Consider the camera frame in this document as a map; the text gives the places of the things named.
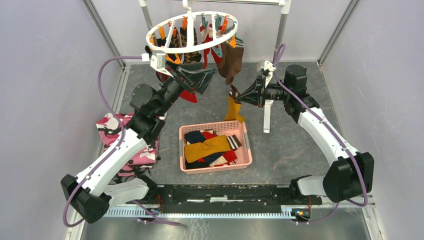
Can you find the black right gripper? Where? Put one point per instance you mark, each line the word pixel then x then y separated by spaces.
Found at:
pixel 251 95

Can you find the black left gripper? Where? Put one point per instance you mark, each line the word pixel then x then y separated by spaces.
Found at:
pixel 200 85

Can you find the yellow cloth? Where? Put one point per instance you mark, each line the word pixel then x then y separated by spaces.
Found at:
pixel 234 106

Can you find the black sock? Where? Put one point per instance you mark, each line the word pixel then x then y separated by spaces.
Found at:
pixel 162 42

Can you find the red cloth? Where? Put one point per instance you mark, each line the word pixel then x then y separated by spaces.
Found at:
pixel 188 96

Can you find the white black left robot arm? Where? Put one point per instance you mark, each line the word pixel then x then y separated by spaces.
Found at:
pixel 90 193

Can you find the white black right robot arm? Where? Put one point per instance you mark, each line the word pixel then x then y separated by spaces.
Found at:
pixel 350 174

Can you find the orange clothes clip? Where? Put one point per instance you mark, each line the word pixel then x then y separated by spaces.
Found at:
pixel 232 41
pixel 173 58

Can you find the teal clothes clip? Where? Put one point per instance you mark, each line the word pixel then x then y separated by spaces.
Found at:
pixel 217 49

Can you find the white round clip hanger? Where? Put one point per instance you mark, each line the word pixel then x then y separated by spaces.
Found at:
pixel 224 26

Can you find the brown striped sock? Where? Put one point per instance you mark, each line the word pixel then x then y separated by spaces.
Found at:
pixel 231 63

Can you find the navy blue sock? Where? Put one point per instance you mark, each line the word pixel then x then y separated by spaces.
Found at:
pixel 193 137

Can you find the pink perforated plastic basket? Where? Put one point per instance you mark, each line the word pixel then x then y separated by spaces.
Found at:
pixel 234 159

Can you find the white metal drying rack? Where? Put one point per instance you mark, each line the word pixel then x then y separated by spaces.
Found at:
pixel 143 5

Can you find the pink camouflage folded cloth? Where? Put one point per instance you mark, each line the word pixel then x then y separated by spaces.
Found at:
pixel 109 131

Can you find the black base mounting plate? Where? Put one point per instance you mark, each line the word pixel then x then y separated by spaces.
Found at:
pixel 226 198

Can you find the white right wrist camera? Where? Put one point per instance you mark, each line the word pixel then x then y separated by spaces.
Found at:
pixel 266 71

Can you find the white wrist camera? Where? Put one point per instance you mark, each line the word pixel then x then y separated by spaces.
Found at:
pixel 266 71
pixel 159 63

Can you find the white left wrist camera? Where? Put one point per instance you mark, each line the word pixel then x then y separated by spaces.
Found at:
pixel 159 63

